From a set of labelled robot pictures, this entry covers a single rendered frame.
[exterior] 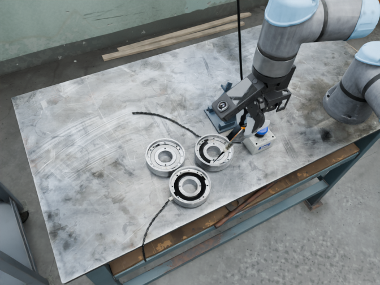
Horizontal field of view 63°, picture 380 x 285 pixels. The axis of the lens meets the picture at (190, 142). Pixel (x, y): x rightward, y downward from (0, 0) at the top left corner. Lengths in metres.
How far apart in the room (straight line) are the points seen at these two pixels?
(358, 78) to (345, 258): 1.05
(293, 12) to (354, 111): 0.59
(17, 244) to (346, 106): 1.34
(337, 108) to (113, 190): 0.71
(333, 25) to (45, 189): 0.73
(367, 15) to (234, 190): 0.49
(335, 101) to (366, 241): 1.00
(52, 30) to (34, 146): 1.48
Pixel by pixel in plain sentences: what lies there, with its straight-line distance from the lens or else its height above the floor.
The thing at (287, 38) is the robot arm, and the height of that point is 1.22.
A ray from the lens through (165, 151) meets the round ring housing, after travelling 0.84.
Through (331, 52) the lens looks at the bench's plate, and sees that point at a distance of 1.32.
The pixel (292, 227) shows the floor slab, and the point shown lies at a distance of 1.74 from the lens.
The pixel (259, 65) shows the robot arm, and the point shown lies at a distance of 0.60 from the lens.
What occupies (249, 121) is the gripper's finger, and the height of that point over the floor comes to 0.99.
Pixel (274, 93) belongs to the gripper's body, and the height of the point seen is 1.07.
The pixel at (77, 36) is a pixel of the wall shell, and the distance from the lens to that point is 2.41.
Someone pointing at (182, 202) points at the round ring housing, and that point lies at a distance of 0.76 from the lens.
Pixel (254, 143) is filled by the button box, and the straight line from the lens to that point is 0.87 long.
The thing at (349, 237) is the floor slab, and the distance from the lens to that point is 1.85.
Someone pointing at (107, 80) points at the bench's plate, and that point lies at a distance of 1.07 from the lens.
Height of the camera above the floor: 1.53
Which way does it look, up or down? 55 degrees down
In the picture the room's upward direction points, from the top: 5 degrees clockwise
